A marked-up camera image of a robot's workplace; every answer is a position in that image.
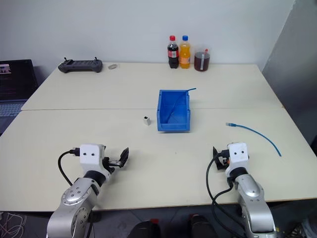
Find open dark laptop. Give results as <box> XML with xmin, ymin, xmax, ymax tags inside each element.
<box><xmin>0</xmin><ymin>59</ymin><xmax>38</xmax><ymax>136</ymax></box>

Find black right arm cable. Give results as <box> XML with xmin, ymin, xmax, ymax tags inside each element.
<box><xmin>205</xmin><ymin>154</ymin><xmax>249</xmax><ymax>238</ymax></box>

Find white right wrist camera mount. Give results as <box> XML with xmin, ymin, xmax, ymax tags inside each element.
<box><xmin>227</xmin><ymin>142</ymin><xmax>249</xmax><ymax>172</ymax></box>

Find grey partition panel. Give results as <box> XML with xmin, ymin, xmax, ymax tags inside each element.
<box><xmin>262</xmin><ymin>0</ymin><xmax>317</xmax><ymax>159</ymax></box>

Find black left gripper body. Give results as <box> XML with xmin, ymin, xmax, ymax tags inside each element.
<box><xmin>102</xmin><ymin>156</ymin><xmax>122</xmax><ymax>174</ymax></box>

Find blue plastic storage bin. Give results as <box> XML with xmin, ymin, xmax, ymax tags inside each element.
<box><xmin>156</xmin><ymin>89</ymin><xmax>192</xmax><ymax>133</ymax></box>

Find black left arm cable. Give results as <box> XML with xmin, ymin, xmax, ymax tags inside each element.
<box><xmin>57</xmin><ymin>147</ymin><xmax>81</xmax><ymax>186</ymax></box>

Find clear jar of dark liquid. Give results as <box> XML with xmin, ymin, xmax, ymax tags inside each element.
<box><xmin>193</xmin><ymin>45</ymin><xmax>211</xmax><ymax>73</ymax></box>

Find blue cable piece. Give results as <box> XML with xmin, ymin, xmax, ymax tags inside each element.
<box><xmin>167</xmin><ymin>87</ymin><xmax>198</xmax><ymax>124</ymax></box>

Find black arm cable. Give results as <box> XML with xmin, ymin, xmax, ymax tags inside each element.
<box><xmin>205</xmin><ymin>154</ymin><xmax>249</xmax><ymax>238</ymax></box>
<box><xmin>57</xmin><ymin>147</ymin><xmax>81</xmax><ymax>186</ymax></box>

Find dark grey remote controller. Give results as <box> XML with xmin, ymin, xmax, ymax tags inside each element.
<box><xmin>57</xmin><ymin>57</ymin><xmax>104</xmax><ymax>74</ymax></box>

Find cola bottle with red cap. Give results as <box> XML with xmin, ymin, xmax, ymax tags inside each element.
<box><xmin>167</xmin><ymin>35</ymin><xmax>180</xmax><ymax>69</ymax></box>

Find dark rounded shape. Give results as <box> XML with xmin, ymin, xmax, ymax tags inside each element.
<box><xmin>188</xmin><ymin>214</ymin><xmax>219</xmax><ymax>238</ymax></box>
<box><xmin>128</xmin><ymin>218</ymin><xmax>162</xmax><ymax>238</ymax></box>

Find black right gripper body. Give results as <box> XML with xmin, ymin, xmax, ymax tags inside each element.
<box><xmin>217</xmin><ymin>149</ymin><xmax>230</xmax><ymax>170</ymax></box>

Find white straw with red tip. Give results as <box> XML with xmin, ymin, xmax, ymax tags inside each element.
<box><xmin>201</xmin><ymin>48</ymin><xmax>209</xmax><ymax>71</ymax></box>

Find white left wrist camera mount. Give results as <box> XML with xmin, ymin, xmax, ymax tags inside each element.
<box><xmin>79</xmin><ymin>144</ymin><xmax>106</xmax><ymax>173</ymax></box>

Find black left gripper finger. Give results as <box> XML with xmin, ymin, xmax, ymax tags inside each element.
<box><xmin>119</xmin><ymin>147</ymin><xmax>130</xmax><ymax>169</ymax></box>

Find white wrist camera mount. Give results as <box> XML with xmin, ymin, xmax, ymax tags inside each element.
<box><xmin>227</xmin><ymin>142</ymin><xmax>249</xmax><ymax>172</ymax></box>
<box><xmin>79</xmin><ymin>144</ymin><xmax>106</xmax><ymax>173</ymax></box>

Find orange soda bottle, blue cap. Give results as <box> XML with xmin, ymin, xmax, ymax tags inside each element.
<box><xmin>179</xmin><ymin>35</ymin><xmax>192</xmax><ymax>69</ymax></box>

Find tangled white floor wires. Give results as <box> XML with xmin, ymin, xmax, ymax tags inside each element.
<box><xmin>0</xmin><ymin>211</ymin><xmax>28</xmax><ymax>238</ymax></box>

